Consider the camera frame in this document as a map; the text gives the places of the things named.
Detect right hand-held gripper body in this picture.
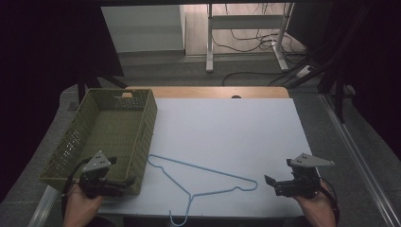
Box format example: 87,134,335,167
273,152,336,200

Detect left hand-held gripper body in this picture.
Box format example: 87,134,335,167
78,150,128,200

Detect green perforated plastic basket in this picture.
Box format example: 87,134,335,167
39,88,158,196

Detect blue wire clothes hanger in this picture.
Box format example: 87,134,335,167
147,153,259,227

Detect person's right hand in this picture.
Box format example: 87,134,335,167
292,181,338,227

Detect person's left hand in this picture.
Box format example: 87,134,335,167
62,183,105,227

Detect white table mat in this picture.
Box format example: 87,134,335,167
96,97,317,219

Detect black stand legs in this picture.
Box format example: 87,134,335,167
285,6,373,125

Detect white power strip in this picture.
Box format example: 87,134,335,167
296,64,313,79

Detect white cabinet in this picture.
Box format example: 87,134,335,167
100,4,187,55

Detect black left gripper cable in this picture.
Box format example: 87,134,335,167
61,157,93,220

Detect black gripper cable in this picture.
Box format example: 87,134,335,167
318,177,341,225
61,157,93,220

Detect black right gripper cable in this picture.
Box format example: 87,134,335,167
318,177,341,225

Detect metal floor rail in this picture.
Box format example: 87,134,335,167
319,92,401,227

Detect black floor cables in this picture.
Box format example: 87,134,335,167
210,3,320,88

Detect white metal desk frame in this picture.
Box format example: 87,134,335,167
205,3,295,74

